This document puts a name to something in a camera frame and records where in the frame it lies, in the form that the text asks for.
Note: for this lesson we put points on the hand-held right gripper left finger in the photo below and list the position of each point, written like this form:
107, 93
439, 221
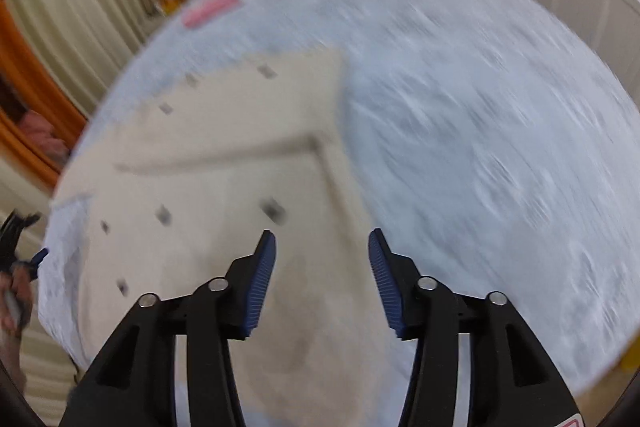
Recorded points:
261, 279

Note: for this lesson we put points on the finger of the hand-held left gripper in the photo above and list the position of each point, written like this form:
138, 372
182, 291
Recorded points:
15, 232

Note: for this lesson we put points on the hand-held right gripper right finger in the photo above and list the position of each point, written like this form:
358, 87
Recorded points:
384, 279

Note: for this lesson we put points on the cream knit cardigan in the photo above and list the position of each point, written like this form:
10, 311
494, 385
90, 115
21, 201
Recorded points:
200, 187

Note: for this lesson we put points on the person's left hand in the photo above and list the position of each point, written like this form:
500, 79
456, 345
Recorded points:
17, 302

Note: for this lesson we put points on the pink cloth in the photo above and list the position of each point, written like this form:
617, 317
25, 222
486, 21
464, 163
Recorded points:
45, 134

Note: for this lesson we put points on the orange curtain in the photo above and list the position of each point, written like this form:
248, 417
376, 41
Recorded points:
30, 72

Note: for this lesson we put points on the light blue patterned bed blanket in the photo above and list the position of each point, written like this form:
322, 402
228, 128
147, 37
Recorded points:
475, 132

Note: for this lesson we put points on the pink item on bed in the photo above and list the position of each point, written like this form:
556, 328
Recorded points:
210, 11

